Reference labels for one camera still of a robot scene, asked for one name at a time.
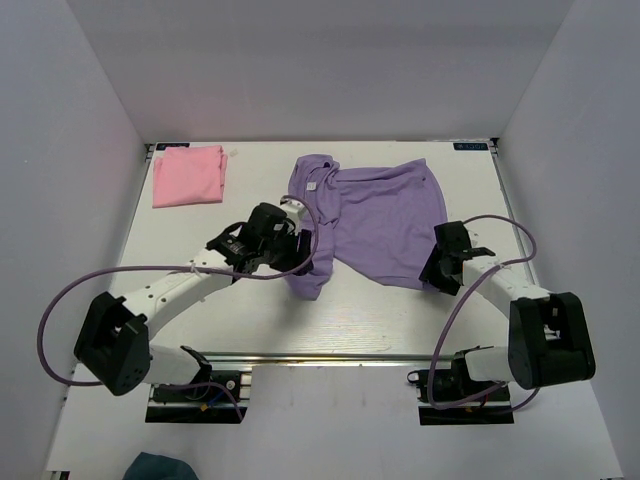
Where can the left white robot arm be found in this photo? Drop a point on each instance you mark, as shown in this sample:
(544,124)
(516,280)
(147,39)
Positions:
(115,342)

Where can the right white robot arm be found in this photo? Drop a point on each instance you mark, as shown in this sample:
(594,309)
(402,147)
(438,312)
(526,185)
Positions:
(548,340)

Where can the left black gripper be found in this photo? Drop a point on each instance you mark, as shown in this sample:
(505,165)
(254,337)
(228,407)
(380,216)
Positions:
(293,237)

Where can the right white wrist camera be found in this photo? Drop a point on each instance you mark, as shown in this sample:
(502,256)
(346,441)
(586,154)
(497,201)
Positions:
(479,253)

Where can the folded pink t shirt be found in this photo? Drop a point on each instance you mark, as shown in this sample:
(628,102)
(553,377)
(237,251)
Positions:
(185,176)

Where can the purple t shirt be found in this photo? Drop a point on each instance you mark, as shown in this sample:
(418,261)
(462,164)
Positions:
(379,221)

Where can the dark teal cloth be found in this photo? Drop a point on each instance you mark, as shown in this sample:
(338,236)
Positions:
(148,466)

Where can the blue table label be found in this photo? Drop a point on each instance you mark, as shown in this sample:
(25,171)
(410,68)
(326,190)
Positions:
(470,146)

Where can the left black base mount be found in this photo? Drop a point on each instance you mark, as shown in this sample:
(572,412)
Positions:
(218,395)

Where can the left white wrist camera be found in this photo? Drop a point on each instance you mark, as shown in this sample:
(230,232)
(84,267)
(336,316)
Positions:
(294,209)

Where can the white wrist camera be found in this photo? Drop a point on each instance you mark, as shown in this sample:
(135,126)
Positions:
(294,209)
(479,253)

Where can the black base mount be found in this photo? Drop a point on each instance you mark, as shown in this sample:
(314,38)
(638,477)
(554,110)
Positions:
(218,395)
(450,395)

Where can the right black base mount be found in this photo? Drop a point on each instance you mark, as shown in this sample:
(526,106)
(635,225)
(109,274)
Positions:
(450,395)

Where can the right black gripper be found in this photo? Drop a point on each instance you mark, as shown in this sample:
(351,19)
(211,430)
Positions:
(430,273)

